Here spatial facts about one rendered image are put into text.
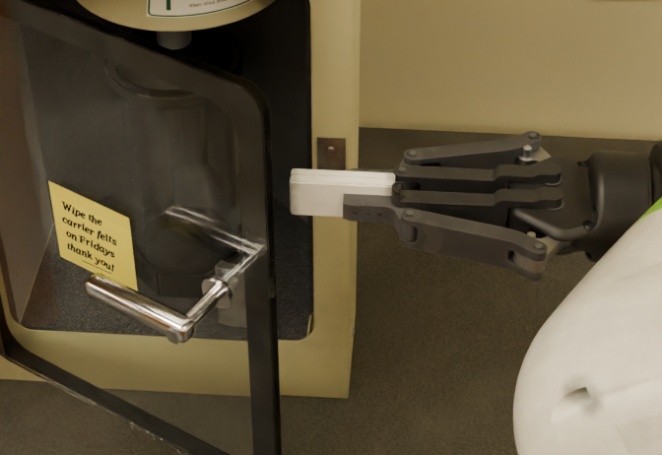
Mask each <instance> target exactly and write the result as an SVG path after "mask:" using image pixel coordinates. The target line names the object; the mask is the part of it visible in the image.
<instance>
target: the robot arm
mask: <svg viewBox="0 0 662 455"><path fill-rule="evenodd" d="M506 183H507V188H506V189H505V187H506ZM290 201H291V213H292V215H308V216H327V217H343V219H344V220H347V221H352V222H357V221H360V222H372V223H388V224H391V225H392V226H393V227H394V228H396V230H397V232H398V234H399V242H400V244H401V245H402V246H404V247H408V248H413V249H417V250H422V251H426V252H430V253H435V254H440V255H445V256H449V257H454V258H459V259H463V260H468V261H473V262H477V263H482V264H487V265H491V266H496V267H501V268H504V269H508V270H510V271H512V272H514V273H516V274H518V275H520V276H522V277H524V278H526V279H528V280H531V281H536V282H537V281H541V280H542V279H543V278H544V274H545V266H546V265H547V264H548V263H549V262H550V261H551V260H552V259H553V258H554V257H555V256H556V255H568V254H571V253H574V252H580V251H584V253H585V256H586V257H587V259H588V260H590V261H591V262H597V263H596V264H595V265H594V266H593V268H592V269H591V270H590V271H589V272H588V273H587V274H586V275H585V276H584V278H583V279H582V280H581V281H580V282H579V283H578V284H577V285H576V287H575V288H574V289H573V290H572V291H571V292H570V293H569V295H568V296H567V297H566V298H565V299H564V300H563V302H562V303H561V304H560V305H559V306H558V308H557V309H556V310H555V311H554V312H553V314H552V315H551V316H550V317H549V318H548V320H547V321H546V322H545V323H544V325H543V326H542V327H541V329H540V330H539V332H538V333H537V335H536V337H535V338H534V340H533V342H532V343H531V345H530V347H529V349H528V351H527V354H526V356H525V358H524V361H523V362H522V365H521V368H520V371H519V374H518V378H517V383H516V388H515V393H514V401H513V430H514V438H515V445H516V449H517V454H518V455H662V140H660V141H658V142H657V143H656V144H655V145H654V146H653V148H652V150H651V152H650V156H649V158H648V157H647V156H645V155H644V154H643V152H623V151H602V150H599V151H596V152H594V153H593V154H592V155H591V156H590V159H588V160H587V161H585V162H578V161H574V160H570V159H568V158H565V157H561V156H554V157H551V156H550V155H549V154H548V153H547V152H546V151H545V150H544V149H543V148H542V147H541V135H540V134H539V133H538V132H534V131H530V132H526V133H523V134H521V135H518V136H515V137H512V138H510V139H505V140H496V141H487V142H477V143H467V144H457V145H448V146H438V147H428V148H418V149H410V150H407V151H405V153H404V159H403V160H402V162H401V163H400V165H397V166H395V167H394V169H389V170H387V169H366V168H363V169H361V168H351V169H346V170H325V169H304V168H293V169H292V172H291V178H290ZM505 219H506V221H505Z"/></svg>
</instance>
